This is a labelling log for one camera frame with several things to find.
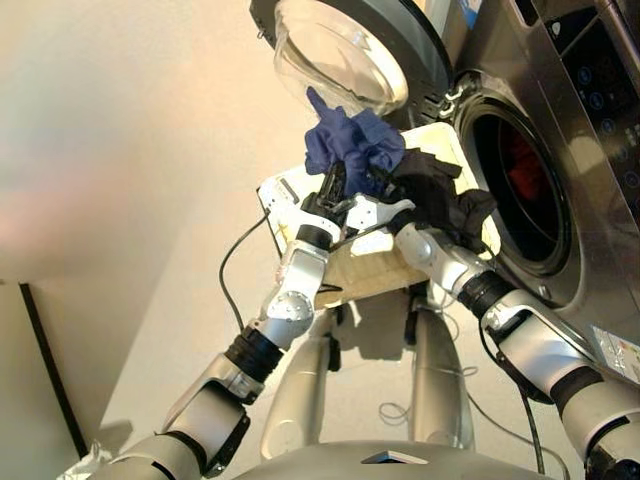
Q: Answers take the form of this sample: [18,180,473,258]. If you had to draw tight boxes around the dark blue garment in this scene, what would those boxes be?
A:
[303,86,407,197]

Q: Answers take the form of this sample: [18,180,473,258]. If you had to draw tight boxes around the orange garment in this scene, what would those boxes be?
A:
[505,132,546,204]

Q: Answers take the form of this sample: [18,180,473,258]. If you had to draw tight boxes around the pale woven laundry basket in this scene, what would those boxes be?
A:
[255,122,502,310]

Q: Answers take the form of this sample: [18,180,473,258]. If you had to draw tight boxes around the black basket stand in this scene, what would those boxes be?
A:
[322,294,422,374]

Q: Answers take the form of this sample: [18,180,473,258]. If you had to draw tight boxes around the round glass washing machine door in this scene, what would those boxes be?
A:
[248,0,455,120]

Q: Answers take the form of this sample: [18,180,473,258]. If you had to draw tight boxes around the grey washing machine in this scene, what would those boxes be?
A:
[439,0,640,396]

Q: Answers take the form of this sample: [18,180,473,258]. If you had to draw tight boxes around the black garment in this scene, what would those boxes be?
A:
[392,149,500,254]

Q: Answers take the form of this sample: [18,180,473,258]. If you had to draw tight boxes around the blue white sticker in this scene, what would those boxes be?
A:
[452,0,485,27]

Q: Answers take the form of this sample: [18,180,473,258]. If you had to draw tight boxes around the silver robot leg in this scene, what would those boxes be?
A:
[259,319,342,460]
[405,294,476,451]

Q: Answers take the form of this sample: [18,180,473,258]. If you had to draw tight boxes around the silver robot torso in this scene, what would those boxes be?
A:
[243,438,549,480]

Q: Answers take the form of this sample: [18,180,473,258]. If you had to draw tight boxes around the colourful energy label sticker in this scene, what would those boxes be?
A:
[589,323,640,375]

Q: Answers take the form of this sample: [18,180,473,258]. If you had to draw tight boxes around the crumpled white plastic bag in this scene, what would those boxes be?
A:
[55,438,119,480]

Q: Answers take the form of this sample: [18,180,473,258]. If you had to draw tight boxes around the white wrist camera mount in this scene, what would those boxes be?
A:
[343,193,417,239]
[256,174,347,246]

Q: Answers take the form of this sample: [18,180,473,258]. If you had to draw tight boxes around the thin white floor wire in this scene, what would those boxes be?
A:
[378,367,571,479]

